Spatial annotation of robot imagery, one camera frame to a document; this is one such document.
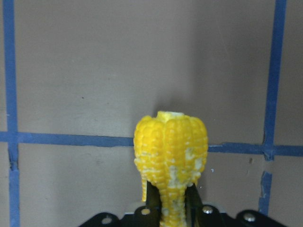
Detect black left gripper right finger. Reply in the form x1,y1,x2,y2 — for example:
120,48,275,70
185,184,202,227

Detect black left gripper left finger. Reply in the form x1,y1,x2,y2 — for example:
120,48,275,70
146,182,161,227

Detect yellow corn cob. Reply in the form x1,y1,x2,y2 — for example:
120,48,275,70
134,111,208,227

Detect brown paper table cover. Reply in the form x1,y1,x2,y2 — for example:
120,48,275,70
0,0,303,227

